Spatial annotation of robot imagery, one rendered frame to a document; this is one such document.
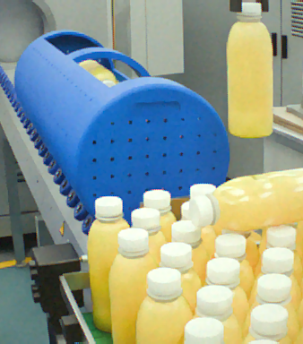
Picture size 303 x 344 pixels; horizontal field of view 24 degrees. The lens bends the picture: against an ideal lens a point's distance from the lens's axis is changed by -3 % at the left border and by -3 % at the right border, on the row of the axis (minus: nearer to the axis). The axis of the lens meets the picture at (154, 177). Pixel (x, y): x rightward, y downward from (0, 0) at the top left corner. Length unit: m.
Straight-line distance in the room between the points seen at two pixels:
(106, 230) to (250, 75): 0.31
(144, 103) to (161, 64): 5.78
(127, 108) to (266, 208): 0.39
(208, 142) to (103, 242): 0.33
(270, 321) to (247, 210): 0.22
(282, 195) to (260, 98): 0.22
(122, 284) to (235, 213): 0.17
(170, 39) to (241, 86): 5.92
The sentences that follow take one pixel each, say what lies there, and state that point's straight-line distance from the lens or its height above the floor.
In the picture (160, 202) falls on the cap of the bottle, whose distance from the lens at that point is 1.06.
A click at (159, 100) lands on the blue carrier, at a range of 1.23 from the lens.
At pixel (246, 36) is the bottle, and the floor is 1.33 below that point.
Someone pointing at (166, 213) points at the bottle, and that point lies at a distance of 1.07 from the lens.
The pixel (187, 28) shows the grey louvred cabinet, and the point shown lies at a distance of 4.45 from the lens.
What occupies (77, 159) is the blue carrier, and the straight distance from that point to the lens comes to 1.22.
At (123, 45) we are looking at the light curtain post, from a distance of 2.66.
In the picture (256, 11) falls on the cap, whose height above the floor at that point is 1.37.
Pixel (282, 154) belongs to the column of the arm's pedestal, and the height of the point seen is 0.93.
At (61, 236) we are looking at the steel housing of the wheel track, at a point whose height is 0.87.
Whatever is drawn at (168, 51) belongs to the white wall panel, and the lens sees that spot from 7.01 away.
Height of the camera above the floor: 1.48
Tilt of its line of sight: 19 degrees down
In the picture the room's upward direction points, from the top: 2 degrees counter-clockwise
